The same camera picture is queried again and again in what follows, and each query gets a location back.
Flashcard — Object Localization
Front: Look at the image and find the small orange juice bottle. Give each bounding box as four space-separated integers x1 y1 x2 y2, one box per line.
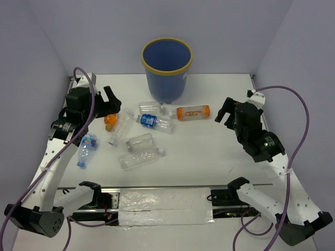
104 113 118 132

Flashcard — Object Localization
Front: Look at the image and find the orange label long bottle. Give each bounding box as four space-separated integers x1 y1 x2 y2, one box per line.
169 105 210 121

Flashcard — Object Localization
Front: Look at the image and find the colourful label bottle blue cap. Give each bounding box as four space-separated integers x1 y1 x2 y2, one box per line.
77 133 99 168

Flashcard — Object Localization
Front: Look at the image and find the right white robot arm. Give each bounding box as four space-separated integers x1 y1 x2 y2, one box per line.
215 90 333 250

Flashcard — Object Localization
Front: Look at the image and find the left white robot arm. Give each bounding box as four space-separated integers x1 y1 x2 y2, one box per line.
4 73 121 238

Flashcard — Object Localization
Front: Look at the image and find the clear bottle near bin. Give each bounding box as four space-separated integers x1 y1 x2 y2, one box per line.
139 101 164 116

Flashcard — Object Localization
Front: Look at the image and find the blue bin with yellow rim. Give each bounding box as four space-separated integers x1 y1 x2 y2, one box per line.
141 38 193 104

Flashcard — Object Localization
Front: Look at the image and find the clear ribbed bottle blue cap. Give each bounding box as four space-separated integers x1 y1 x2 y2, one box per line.
108 108 135 147

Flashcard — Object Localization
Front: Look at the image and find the short clear wide bottle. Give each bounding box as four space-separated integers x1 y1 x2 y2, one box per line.
126 133 155 153

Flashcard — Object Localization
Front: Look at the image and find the blue label clear bottle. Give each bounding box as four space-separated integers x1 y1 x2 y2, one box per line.
135 113 175 134

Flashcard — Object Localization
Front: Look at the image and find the clear crushed bottle white cap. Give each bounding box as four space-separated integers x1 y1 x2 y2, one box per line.
119 147 166 172

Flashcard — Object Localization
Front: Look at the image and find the silver foil sheet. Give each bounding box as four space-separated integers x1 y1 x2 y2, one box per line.
118 188 214 226

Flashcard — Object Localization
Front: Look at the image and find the black metal base rail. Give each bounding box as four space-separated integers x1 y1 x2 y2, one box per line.
70 188 256 226

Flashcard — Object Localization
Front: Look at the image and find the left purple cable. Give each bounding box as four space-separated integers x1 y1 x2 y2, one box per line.
0 66 121 251

